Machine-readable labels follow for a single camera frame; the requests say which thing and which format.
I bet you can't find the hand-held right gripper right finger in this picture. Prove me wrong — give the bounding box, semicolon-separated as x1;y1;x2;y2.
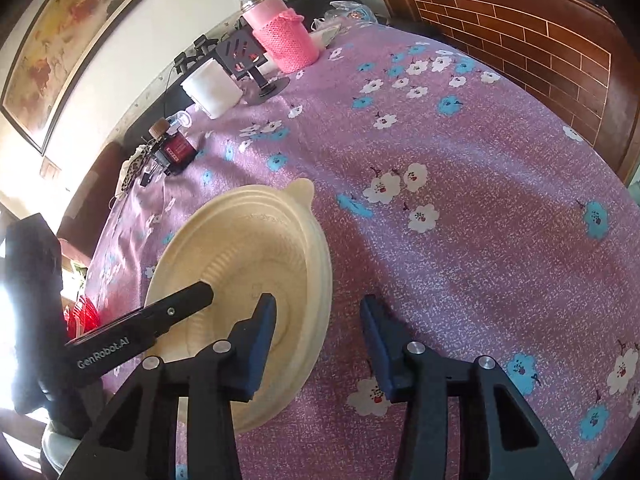
360;294;575;480

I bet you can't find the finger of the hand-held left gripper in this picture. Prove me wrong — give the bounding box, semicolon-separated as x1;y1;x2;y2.
142;281;215;331

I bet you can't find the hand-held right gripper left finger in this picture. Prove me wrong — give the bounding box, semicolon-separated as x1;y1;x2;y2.
59;293;278;480

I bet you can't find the red scalloped plate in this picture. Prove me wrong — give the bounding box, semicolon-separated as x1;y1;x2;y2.
64;294;102;343

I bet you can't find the leopard print cloth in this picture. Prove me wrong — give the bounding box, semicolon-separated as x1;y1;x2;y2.
116;144;157;198

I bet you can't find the dark glass jar brown lid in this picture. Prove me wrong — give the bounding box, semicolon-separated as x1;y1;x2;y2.
149;118;197;177

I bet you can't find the brown armchair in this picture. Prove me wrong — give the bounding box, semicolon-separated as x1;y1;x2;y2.
59;141;128;256

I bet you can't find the white plastic jar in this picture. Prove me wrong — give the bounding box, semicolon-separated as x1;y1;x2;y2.
179;57;245;121

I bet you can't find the black metal device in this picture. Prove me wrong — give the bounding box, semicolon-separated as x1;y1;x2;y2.
172;34;217;75

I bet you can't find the black phone stand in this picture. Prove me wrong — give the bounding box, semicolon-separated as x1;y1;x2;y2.
214;27;292;107

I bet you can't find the pink thermos with knitted sleeve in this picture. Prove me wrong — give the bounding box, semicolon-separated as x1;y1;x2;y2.
234;0;322;74

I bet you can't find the clear plastic bag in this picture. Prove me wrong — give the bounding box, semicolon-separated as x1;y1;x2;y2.
327;0;379;27

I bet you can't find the brown wooden headboard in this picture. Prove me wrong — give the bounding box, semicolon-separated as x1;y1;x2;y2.
362;0;640;188

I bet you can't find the framed wall painting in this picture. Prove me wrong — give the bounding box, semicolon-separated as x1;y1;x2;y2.
0;0;164;157

